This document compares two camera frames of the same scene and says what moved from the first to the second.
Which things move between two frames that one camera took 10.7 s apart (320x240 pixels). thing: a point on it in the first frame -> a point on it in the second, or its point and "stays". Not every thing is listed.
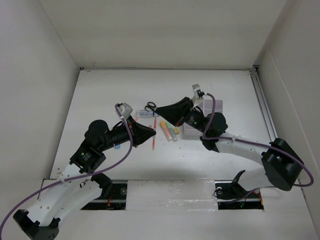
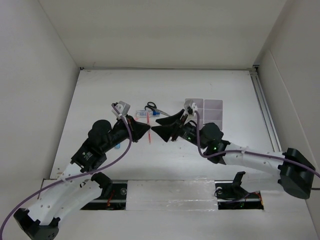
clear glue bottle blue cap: x=144 y=113 stays
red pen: x=153 y=143 -> x=148 y=122
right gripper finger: x=185 y=103 -> x=170 y=119
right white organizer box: x=208 y=106 stays
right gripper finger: x=175 y=112 -> x=167 y=132
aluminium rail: x=263 y=104 stays
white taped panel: x=171 y=195 stays
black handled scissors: x=150 y=106 stays
